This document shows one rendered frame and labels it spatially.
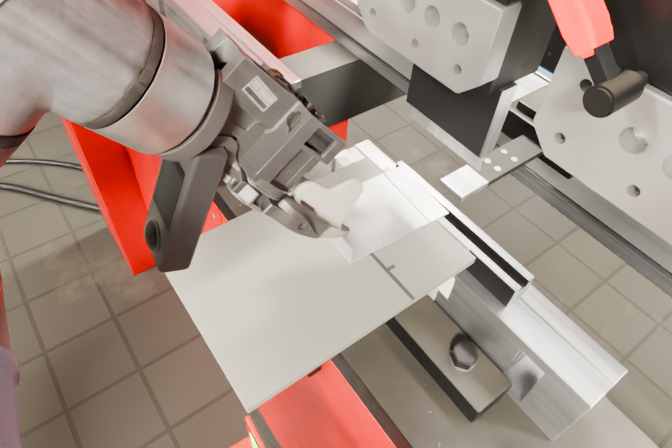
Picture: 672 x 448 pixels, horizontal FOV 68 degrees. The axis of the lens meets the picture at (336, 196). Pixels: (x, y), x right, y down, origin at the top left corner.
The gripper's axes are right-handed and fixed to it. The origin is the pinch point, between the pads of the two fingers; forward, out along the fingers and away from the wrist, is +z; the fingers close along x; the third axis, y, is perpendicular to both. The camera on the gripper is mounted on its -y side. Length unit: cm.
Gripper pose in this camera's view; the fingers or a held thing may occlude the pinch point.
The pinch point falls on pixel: (317, 210)
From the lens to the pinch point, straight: 47.9
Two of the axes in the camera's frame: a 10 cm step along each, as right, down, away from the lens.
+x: -5.4, -6.5, 5.4
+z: 4.8, 2.9, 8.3
